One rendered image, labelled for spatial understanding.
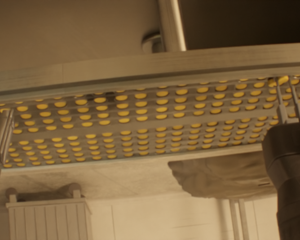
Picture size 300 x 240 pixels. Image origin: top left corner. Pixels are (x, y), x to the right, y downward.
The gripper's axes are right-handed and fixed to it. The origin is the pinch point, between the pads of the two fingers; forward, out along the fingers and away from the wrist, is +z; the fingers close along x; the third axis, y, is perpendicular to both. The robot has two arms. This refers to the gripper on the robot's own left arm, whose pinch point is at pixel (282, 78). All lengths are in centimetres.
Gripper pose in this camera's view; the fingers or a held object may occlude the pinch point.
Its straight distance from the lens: 49.4
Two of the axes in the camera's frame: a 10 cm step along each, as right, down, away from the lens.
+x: -9.9, 1.0, -0.4
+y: 0.0, -4.0, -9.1
